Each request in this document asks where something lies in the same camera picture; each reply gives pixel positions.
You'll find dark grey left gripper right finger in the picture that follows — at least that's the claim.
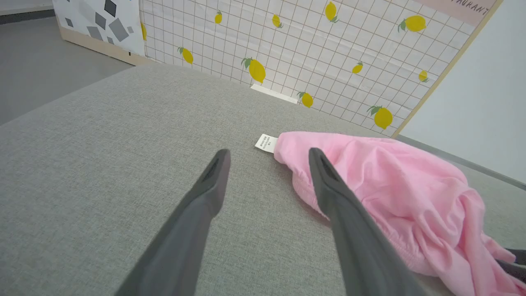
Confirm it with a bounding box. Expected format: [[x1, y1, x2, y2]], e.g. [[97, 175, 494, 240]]
[[309, 148, 426, 296]]

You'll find white panel with grey shapes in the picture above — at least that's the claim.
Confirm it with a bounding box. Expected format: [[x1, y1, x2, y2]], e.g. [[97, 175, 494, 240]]
[[52, 0, 153, 66]]

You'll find pink garment with white label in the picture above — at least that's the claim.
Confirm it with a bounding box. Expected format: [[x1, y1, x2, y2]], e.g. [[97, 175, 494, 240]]
[[255, 131, 526, 296]]

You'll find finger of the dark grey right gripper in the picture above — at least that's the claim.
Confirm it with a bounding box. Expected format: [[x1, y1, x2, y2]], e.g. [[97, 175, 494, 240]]
[[496, 259, 526, 282], [505, 248, 526, 266]]

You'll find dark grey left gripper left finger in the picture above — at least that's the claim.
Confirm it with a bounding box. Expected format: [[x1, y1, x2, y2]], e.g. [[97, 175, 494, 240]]
[[115, 149, 231, 296]]

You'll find lemon print grid screen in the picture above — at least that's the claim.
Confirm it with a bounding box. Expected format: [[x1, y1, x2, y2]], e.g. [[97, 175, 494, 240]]
[[139, 0, 504, 138]]

